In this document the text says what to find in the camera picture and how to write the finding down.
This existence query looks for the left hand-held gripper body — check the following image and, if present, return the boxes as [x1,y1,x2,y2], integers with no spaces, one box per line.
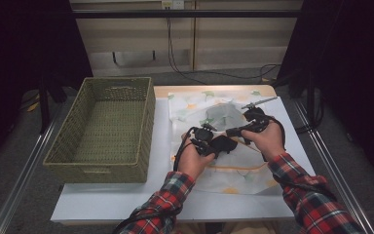
[189,124,220,156]

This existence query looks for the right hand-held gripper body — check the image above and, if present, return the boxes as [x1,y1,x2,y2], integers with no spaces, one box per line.
[241,96,279,134]

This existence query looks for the black garment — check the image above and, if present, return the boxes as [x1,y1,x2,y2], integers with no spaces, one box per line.
[204,102,245,159]

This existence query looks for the white leaf-print laundry bag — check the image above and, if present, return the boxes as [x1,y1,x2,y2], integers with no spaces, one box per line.
[168,89,285,196]

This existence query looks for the green woven basket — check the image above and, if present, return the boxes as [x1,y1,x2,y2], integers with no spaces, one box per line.
[42,76,157,184]

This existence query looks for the person's right hand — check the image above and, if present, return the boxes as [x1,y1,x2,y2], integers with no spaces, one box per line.
[240,120,286,162]

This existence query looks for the person's left hand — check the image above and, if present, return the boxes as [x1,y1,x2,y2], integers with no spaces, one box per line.
[176,132,217,181]

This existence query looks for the black metal stand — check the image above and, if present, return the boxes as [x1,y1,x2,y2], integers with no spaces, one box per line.
[38,76,68,135]
[306,69,317,125]

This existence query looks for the black curtain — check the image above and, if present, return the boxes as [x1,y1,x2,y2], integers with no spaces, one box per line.
[277,0,374,188]
[0,0,94,172]

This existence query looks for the white table cover sheet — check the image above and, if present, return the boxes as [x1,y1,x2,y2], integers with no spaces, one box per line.
[50,96,317,225]

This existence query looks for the black metal crossbar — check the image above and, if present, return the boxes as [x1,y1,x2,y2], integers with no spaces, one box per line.
[72,9,303,19]

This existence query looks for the yellow floor object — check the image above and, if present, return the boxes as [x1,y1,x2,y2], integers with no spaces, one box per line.
[25,101,41,113]

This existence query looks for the right hand-held gripper cable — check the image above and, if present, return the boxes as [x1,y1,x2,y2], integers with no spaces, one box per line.
[266,115,287,154]

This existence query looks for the hand-held gripper cable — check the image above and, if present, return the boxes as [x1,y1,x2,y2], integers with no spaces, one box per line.
[111,126,198,234]
[266,115,287,154]

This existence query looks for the left hand-held gripper cable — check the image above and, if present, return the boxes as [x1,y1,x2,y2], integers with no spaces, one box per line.
[111,126,198,234]

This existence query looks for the black floor cables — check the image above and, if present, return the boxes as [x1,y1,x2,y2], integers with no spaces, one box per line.
[295,103,325,135]

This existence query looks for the aluminium floor rail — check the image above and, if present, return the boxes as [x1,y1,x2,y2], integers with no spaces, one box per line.
[0,106,62,234]
[293,100,374,234]

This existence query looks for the black wall cable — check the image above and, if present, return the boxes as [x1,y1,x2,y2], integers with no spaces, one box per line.
[165,8,283,86]

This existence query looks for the white wall socket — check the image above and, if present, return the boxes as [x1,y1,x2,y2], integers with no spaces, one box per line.
[161,0,185,10]

